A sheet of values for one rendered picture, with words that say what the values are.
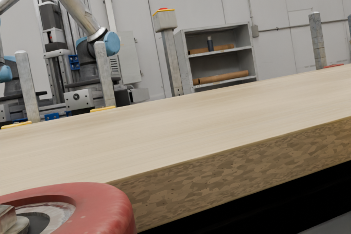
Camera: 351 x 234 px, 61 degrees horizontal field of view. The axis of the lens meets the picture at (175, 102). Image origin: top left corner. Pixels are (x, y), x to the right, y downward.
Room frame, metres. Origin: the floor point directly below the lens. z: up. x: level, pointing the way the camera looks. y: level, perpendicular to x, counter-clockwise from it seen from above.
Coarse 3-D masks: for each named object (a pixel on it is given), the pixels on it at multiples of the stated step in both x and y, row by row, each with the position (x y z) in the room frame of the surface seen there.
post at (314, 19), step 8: (312, 16) 1.40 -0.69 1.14; (312, 24) 1.41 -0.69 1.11; (320, 24) 1.41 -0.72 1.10; (312, 32) 1.42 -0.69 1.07; (320, 32) 1.40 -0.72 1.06; (312, 40) 1.42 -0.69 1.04; (320, 40) 1.40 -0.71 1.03; (320, 48) 1.40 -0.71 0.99; (320, 56) 1.40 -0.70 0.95; (320, 64) 1.40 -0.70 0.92
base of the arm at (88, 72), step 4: (80, 64) 1.61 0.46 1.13; (84, 64) 1.59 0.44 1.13; (88, 64) 1.59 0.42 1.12; (92, 64) 1.59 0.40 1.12; (96, 64) 1.61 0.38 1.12; (80, 68) 1.61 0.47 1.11; (84, 68) 1.59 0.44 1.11; (88, 68) 1.59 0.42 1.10; (92, 68) 1.59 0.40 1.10; (96, 68) 1.60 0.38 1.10; (80, 72) 1.60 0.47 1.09; (84, 72) 1.59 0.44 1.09; (88, 72) 1.58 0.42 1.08; (92, 72) 1.58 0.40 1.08; (96, 72) 1.60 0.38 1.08; (80, 76) 1.62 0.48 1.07; (84, 76) 1.58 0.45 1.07; (88, 76) 1.57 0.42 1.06; (92, 76) 1.57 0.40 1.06; (96, 76) 1.58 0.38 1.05; (80, 80) 1.59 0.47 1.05; (84, 80) 1.58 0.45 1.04
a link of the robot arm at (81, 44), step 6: (78, 42) 1.60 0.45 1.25; (84, 42) 1.59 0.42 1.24; (78, 48) 1.60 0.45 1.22; (84, 48) 1.58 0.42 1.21; (78, 54) 1.61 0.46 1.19; (84, 54) 1.59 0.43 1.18; (90, 54) 1.57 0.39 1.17; (78, 60) 1.63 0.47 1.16; (84, 60) 1.59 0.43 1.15; (90, 60) 1.59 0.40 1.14
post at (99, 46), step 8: (96, 48) 1.05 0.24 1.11; (104, 48) 1.06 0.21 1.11; (96, 56) 1.06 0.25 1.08; (104, 56) 1.06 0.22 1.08; (104, 64) 1.06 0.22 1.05; (104, 72) 1.05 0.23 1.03; (104, 80) 1.05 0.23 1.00; (104, 88) 1.05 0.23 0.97; (112, 88) 1.06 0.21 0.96; (104, 96) 1.05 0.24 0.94; (112, 96) 1.06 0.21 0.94; (104, 104) 1.08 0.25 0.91; (112, 104) 1.06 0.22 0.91
